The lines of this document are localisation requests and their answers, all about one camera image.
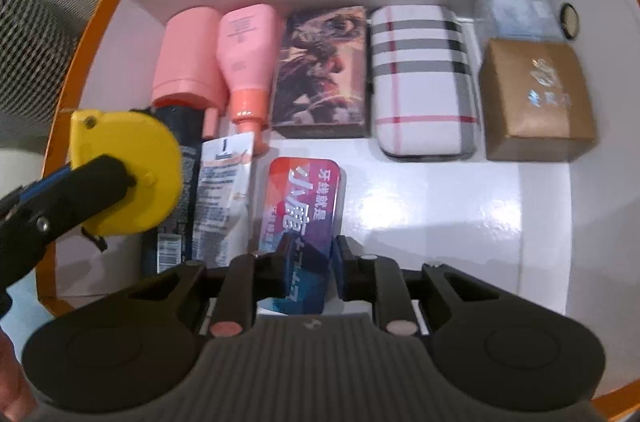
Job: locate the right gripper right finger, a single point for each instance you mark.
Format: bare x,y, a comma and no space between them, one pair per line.
354,276

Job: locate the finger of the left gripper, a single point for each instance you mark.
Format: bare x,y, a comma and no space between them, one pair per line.
69,197

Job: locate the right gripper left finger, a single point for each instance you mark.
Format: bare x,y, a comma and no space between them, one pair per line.
273,271

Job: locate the white lotion tube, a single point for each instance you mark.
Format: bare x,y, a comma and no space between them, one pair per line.
221,226

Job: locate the yellow tape measure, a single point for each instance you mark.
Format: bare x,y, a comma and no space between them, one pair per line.
134,168

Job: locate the black spray can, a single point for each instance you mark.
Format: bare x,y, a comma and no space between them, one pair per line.
170,242

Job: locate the brown jewelry box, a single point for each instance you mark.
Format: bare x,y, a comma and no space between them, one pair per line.
535,102

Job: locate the clear plastic box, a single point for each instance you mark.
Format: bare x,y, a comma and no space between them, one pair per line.
529,20

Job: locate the person's left hand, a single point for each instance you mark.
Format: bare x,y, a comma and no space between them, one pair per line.
16,397

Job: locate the houndstooth cushion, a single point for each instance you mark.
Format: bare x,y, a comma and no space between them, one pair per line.
37,47

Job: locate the plaid check case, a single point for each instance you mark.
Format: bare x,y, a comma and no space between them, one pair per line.
423,101

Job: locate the printed face picture box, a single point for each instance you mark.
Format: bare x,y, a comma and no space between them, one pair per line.
320,88

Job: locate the pink cylindrical bottle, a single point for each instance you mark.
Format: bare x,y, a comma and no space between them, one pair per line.
187,71

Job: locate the orange cardboard storage box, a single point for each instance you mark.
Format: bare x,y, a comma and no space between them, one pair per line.
563,234

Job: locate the pink lotion bottle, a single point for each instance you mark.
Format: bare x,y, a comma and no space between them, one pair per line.
247,53

